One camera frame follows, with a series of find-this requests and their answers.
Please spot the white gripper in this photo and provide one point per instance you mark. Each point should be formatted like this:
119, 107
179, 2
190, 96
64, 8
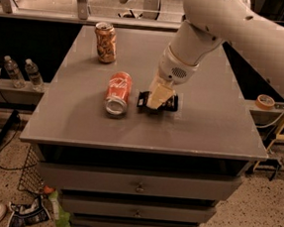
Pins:
173, 69

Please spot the black rxbar chocolate wrapper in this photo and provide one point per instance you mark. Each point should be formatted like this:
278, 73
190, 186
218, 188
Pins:
170, 105

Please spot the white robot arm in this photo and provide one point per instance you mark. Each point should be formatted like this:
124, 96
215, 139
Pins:
207, 24

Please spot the red coke can lying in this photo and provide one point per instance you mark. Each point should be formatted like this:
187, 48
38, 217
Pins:
117, 93

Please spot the orange patterned soda can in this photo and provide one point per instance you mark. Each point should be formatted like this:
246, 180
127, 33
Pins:
106, 42

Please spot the grey drawer cabinet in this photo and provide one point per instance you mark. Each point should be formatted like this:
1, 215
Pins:
212, 132

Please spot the orange tape roll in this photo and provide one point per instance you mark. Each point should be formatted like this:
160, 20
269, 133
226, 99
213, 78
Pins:
264, 102

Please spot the top grey drawer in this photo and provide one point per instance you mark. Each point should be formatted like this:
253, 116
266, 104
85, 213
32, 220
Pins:
202, 186

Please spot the grey drawer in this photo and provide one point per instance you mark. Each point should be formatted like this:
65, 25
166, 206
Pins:
202, 186
137, 209
89, 221

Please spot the clear water bottle right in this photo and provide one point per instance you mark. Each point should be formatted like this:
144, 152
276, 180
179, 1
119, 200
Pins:
34, 75

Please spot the clear water bottle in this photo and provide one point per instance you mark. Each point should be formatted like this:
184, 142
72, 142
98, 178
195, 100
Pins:
14, 72
34, 75

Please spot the bottom grey drawer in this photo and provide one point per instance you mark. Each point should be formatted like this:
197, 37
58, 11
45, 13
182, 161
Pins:
89, 221

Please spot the middle grey drawer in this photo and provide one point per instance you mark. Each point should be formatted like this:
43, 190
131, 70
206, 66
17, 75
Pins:
137, 209

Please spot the clear water bottle left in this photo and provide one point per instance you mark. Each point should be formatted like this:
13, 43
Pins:
14, 72

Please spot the green bottle on floor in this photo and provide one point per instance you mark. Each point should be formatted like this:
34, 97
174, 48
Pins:
61, 218

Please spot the dark snack bag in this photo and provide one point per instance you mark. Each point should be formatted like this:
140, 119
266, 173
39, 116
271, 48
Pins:
26, 215

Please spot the wire mesh rack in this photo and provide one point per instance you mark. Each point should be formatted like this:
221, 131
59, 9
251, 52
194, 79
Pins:
30, 180

